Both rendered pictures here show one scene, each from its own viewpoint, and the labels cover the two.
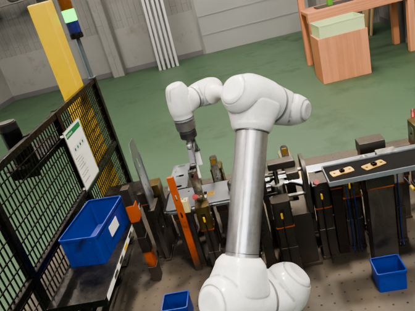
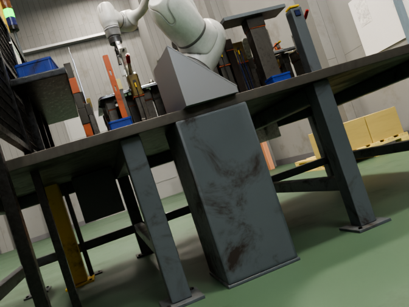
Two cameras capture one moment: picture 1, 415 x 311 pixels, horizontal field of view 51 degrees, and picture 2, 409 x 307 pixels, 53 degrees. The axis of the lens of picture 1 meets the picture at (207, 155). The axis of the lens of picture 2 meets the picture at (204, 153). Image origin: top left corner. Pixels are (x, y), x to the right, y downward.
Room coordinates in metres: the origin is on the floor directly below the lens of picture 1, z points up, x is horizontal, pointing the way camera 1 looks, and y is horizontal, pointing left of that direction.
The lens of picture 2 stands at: (-0.49, 0.74, 0.46)
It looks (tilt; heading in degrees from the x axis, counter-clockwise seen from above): 2 degrees up; 337
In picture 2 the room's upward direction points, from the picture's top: 18 degrees counter-clockwise
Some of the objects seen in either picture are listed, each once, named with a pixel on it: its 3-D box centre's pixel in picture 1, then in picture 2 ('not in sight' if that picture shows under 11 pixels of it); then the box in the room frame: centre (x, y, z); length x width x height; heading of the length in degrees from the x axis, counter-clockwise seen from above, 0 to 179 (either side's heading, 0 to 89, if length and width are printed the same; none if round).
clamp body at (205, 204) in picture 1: (210, 238); (142, 106); (1.63, 0.08, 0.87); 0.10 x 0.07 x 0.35; 172
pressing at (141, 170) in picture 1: (142, 173); (78, 77); (1.86, 0.32, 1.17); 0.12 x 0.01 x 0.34; 172
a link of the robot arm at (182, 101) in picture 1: (181, 99); (108, 16); (1.81, 0.05, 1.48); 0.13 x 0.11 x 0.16; 129
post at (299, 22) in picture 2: not in sight; (305, 47); (1.34, -0.84, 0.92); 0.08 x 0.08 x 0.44; 82
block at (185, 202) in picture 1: (194, 232); (126, 111); (1.69, 0.15, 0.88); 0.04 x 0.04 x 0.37; 82
